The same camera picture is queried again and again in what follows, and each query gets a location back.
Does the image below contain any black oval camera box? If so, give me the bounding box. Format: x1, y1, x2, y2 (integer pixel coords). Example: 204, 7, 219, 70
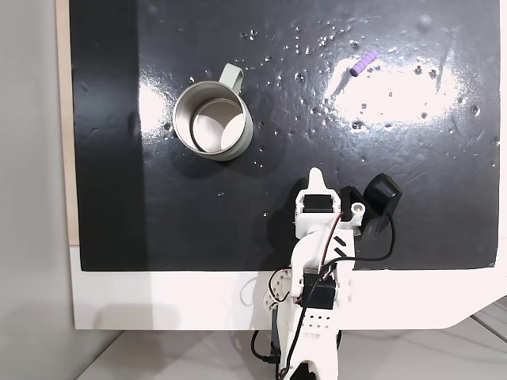
363, 173, 403, 217

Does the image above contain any white base board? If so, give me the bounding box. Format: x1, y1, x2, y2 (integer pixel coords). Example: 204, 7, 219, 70
68, 245, 507, 332

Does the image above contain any light wooden board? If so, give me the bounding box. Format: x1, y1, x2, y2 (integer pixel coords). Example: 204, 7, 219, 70
55, 0, 80, 247

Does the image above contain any purple ribbed pen grip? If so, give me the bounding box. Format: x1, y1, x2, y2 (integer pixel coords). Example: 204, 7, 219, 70
349, 50, 379, 77

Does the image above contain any black power cable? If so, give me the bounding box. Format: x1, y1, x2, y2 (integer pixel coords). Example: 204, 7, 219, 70
250, 329, 283, 364

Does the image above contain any red white black servo wire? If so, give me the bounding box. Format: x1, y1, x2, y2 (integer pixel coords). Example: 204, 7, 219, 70
268, 211, 345, 306

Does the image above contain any black glossy mat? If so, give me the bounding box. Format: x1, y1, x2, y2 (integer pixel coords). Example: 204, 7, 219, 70
68, 0, 501, 273

